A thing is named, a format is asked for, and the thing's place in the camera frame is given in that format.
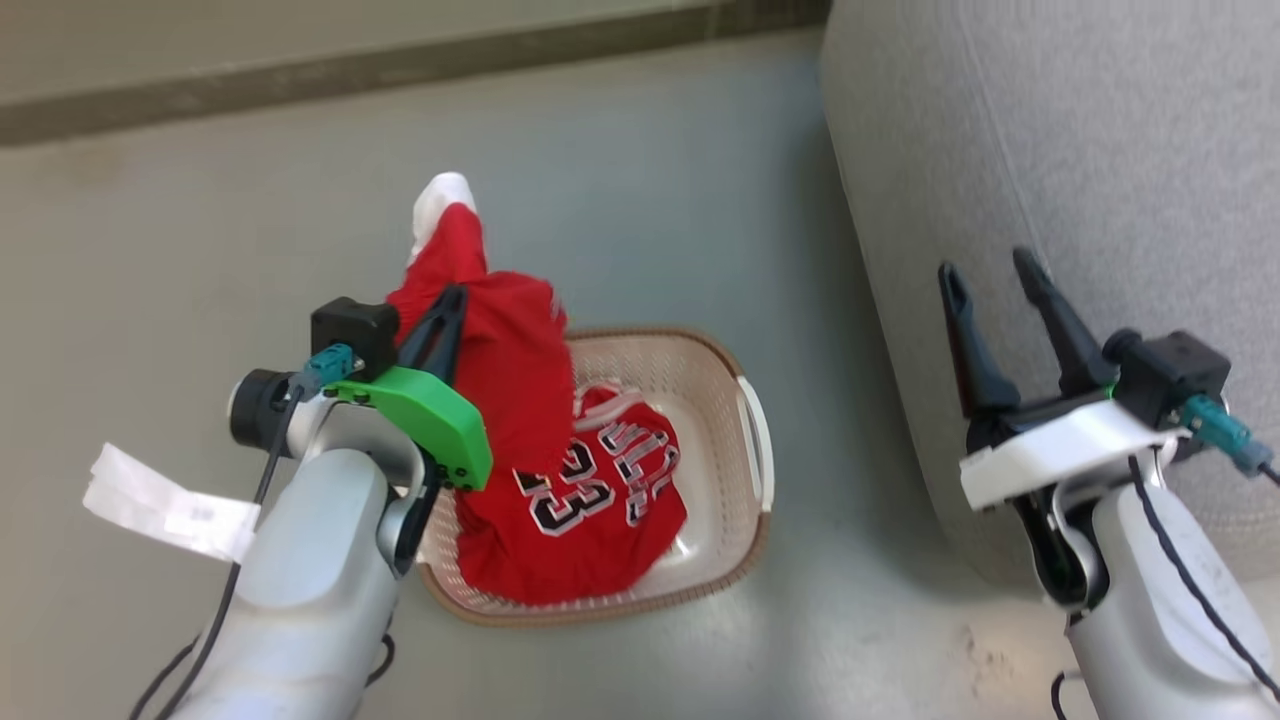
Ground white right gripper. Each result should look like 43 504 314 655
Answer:
937 247 1192 514

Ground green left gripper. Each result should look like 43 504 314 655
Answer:
325 284 494 492

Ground red shorts with white trim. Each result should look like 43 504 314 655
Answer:
385 172 579 491

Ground beige perforated laundry basket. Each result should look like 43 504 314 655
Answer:
415 326 777 630

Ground red jersey number 23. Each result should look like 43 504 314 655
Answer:
455 383 690 608

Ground white tape label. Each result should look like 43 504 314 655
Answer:
83 443 262 564

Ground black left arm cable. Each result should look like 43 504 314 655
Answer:
128 343 359 720

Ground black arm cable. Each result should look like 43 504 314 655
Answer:
128 343 359 720
1128 395 1280 701

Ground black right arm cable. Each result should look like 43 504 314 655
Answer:
1128 395 1280 701

